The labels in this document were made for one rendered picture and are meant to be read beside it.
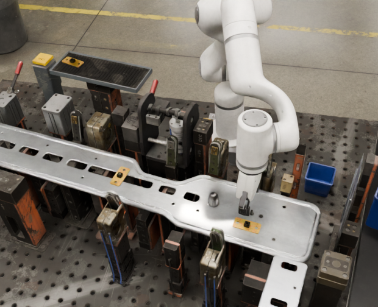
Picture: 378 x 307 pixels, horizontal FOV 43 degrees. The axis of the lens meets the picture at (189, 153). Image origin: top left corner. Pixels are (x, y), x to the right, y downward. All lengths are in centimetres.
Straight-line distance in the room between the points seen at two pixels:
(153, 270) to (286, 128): 81
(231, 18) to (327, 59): 274
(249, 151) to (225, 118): 77
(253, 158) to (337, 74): 267
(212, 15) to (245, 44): 23
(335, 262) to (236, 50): 63
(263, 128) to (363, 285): 53
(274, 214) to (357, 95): 224
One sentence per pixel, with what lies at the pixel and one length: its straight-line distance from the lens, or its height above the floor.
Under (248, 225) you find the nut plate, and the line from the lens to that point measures 149.
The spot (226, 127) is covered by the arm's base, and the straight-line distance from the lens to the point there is 199.
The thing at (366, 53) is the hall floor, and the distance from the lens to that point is 412.
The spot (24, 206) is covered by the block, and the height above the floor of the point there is 92.
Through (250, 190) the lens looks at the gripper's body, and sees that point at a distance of 129.
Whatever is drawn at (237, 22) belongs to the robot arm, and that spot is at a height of 157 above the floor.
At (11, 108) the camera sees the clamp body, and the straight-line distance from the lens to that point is 201.
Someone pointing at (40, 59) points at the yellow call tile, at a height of 116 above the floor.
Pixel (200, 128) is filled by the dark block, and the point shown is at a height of 112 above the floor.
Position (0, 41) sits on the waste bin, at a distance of 429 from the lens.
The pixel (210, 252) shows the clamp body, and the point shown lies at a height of 104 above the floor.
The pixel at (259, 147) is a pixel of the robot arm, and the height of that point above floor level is 138.
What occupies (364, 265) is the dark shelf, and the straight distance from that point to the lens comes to 145.
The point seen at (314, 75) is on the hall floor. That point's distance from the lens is 378.
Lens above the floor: 222
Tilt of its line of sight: 46 degrees down
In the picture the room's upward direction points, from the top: 3 degrees counter-clockwise
